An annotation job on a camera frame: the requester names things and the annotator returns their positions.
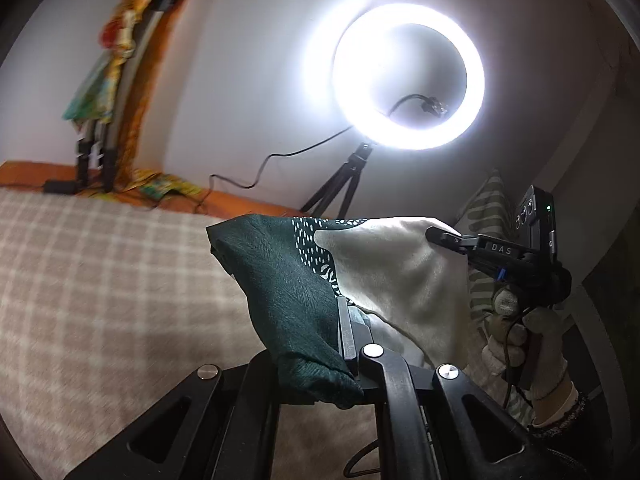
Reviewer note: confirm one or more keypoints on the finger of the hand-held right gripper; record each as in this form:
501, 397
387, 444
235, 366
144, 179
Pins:
445, 237

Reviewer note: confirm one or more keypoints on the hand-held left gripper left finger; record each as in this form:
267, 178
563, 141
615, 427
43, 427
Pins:
240, 390

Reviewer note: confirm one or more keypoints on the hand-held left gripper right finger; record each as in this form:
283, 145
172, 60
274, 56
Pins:
347, 330

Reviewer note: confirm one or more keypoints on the green white printed shirt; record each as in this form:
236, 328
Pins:
400, 280

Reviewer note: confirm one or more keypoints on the person's right forearm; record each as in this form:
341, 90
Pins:
585, 425

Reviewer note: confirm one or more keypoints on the person's right hand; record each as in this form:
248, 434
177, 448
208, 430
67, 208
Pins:
547, 350

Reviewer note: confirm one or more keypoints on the green striped pillow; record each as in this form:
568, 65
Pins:
487, 205

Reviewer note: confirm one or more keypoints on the black gooseneck phone holder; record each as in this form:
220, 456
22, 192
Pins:
432, 106

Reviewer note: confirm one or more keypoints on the beige checked blanket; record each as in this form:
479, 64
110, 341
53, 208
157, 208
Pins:
125, 285

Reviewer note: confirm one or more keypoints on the black power adapter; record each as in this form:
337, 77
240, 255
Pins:
59, 186

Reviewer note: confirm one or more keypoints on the orange cloth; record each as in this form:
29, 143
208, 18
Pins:
135, 130

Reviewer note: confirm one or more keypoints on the orange bed sheet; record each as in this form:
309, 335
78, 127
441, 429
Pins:
30, 172

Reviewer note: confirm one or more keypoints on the colourful patterned scarf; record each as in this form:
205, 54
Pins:
120, 45

